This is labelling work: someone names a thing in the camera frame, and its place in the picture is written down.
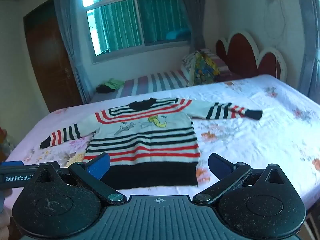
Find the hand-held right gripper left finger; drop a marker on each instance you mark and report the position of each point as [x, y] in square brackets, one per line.
[98, 166]

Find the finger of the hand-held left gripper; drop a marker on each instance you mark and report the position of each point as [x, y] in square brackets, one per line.
[11, 163]

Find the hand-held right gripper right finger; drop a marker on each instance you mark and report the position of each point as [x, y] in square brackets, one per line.
[220, 165]

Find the striped knit sweater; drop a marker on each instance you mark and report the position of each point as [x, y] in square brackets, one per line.
[150, 140]

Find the clear plastic bag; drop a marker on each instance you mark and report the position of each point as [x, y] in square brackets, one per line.
[6, 145]

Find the pink floral bed sheet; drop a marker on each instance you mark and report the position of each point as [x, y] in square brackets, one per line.
[250, 135]

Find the dark cloth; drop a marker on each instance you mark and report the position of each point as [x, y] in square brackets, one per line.
[105, 89]

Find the green cloth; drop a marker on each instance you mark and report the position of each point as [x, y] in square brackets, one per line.
[114, 83]

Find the colourful patterned pillow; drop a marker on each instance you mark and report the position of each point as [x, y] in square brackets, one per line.
[202, 68]

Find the bed with striped sheet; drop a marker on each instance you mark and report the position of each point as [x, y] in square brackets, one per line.
[155, 80]

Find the brown wooden door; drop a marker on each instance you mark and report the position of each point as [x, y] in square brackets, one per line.
[50, 62]

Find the red scalloped headboard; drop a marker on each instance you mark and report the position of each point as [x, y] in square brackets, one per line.
[242, 52]

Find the grey curtain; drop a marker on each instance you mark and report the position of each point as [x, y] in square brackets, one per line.
[310, 42]
[193, 12]
[70, 42]

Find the teal cloth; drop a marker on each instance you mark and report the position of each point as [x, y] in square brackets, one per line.
[178, 33]

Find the window with white frame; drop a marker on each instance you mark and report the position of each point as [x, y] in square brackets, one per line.
[140, 15]

